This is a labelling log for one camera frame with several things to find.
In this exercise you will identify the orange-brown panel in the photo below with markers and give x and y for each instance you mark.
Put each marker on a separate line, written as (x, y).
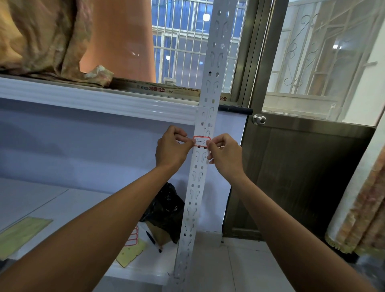
(120, 39)

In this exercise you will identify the ornate white metal grille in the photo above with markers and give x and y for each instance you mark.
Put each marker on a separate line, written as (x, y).
(306, 54)

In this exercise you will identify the orange patterned cloth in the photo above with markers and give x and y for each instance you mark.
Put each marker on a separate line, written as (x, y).
(45, 39)

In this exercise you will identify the person's right forearm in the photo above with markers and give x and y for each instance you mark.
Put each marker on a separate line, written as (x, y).
(294, 237)

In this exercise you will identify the dark brown glazed door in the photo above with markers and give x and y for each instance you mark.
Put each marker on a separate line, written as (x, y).
(300, 180)

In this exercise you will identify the black marker pen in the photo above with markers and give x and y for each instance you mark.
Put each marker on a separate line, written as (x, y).
(152, 239)

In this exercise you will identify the white perforated shelf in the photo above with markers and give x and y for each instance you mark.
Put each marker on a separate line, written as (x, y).
(215, 75)

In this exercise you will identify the black plastic bag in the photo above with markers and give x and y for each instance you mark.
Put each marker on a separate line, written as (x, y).
(167, 207)

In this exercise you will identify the silver round door knob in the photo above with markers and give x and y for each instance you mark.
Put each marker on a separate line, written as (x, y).
(259, 119)

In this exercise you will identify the person's right hand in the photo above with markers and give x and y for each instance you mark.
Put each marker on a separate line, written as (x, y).
(227, 158)

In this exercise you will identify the plain yellow backing paper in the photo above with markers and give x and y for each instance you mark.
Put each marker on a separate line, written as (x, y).
(21, 236)
(130, 255)

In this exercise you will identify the aluminium window frame rail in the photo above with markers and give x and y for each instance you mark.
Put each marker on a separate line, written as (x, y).
(156, 89)

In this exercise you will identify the person's left hand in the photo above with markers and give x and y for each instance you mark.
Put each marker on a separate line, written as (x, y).
(173, 153)

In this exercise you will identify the person's left forearm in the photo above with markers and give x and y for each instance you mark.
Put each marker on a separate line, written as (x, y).
(96, 234)

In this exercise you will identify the red-bordered white label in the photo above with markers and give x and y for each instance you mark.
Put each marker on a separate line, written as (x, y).
(201, 141)

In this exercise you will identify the white window security bars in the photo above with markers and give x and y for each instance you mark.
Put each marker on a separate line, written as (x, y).
(180, 45)

